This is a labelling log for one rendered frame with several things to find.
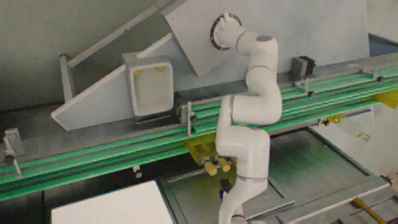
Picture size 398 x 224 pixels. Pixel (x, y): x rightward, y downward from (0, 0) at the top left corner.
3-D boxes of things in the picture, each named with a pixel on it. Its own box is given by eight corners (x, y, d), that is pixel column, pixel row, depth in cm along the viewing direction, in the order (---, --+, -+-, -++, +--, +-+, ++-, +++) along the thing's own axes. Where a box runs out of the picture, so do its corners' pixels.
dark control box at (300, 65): (290, 70, 162) (299, 76, 155) (292, 57, 158) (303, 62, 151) (301, 68, 165) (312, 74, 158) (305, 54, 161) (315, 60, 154)
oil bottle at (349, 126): (325, 119, 175) (362, 144, 155) (329, 110, 172) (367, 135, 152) (332, 117, 177) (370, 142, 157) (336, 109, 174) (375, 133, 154)
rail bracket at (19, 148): (15, 148, 117) (11, 188, 100) (1, 112, 108) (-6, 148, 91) (29, 146, 119) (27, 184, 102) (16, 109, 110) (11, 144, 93)
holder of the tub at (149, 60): (131, 116, 136) (135, 125, 130) (124, 60, 121) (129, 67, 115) (167, 110, 142) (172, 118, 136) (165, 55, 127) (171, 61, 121)
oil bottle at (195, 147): (180, 139, 137) (199, 168, 121) (180, 129, 134) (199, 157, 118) (192, 137, 139) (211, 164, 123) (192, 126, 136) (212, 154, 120)
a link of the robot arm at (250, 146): (268, 164, 92) (221, 160, 96) (273, 96, 90) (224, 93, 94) (267, 180, 76) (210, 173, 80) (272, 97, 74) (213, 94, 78)
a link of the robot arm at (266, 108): (237, 65, 91) (230, 89, 80) (284, 65, 88) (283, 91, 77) (238, 102, 99) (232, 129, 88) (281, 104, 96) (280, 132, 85)
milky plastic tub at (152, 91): (130, 108, 133) (134, 117, 126) (124, 60, 121) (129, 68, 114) (167, 100, 139) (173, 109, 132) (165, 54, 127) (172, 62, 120)
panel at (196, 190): (49, 213, 115) (51, 299, 89) (47, 208, 114) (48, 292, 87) (249, 156, 147) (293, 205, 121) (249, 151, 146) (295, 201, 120)
